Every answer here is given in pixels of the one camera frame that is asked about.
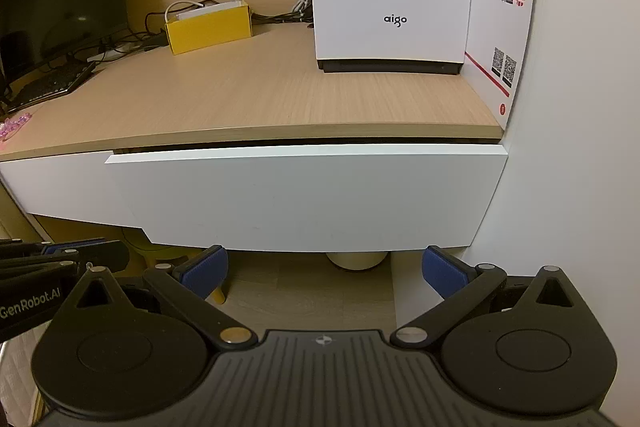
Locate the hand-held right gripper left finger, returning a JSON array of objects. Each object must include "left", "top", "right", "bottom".
[{"left": 65, "top": 245, "right": 256, "bottom": 350}]

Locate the white desk front panel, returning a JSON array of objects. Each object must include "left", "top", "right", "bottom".
[{"left": 0, "top": 149, "right": 152, "bottom": 244}]

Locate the white coiled cable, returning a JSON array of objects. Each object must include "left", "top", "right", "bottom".
[{"left": 165, "top": 0, "right": 207, "bottom": 26}]

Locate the black keyboard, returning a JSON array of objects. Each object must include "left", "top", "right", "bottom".
[{"left": 0, "top": 61, "right": 97, "bottom": 115}]

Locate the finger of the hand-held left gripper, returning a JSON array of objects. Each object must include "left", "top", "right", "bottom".
[
  {"left": 0, "top": 258, "right": 81, "bottom": 283},
  {"left": 0, "top": 238, "right": 130, "bottom": 275}
]

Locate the pink hair clip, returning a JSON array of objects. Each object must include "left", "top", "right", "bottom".
[{"left": 0, "top": 111, "right": 34, "bottom": 142}]

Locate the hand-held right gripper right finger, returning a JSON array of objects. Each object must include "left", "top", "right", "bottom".
[{"left": 389, "top": 245, "right": 583, "bottom": 350}]

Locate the white quilted fabric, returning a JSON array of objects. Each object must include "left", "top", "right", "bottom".
[{"left": 0, "top": 334, "right": 43, "bottom": 427}]

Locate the white inner box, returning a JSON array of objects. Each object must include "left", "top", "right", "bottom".
[{"left": 175, "top": 1, "right": 244, "bottom": 20}]

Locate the black cable bundle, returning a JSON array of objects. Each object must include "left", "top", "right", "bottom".
[{"left": 75, "top": 11, "right": 172, "bottom": 58}]

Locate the cream round stool base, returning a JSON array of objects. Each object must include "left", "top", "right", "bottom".
[{"left": 326, "top": 251, "right": 387, "bottom": 272}]

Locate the yellow cardboard box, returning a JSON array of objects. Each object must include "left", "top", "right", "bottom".
[{"left": 165, "top": 0, "right": 252, "bottom": 56}]

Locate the white card red print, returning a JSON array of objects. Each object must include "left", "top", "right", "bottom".
[{"left": 464, "top": 0, "right": 546, "bottom": 130}]

